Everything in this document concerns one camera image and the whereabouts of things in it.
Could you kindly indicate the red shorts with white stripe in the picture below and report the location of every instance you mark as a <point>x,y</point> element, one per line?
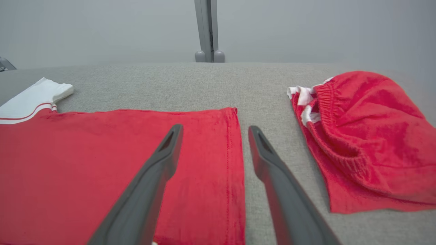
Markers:
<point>374,143</point>

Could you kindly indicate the red shirt with white trim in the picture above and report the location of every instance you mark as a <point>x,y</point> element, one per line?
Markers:
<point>85,153</point>

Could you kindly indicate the grey partition post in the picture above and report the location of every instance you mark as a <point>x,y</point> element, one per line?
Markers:
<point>206,30</point>

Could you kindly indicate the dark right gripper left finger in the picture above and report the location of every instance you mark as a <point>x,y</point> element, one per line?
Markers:
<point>139,197</point>

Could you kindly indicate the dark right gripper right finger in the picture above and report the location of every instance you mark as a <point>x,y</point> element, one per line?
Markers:
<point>289,204</point>

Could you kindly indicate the grey metal rail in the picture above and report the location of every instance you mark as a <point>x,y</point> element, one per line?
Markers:
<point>6,64</point>

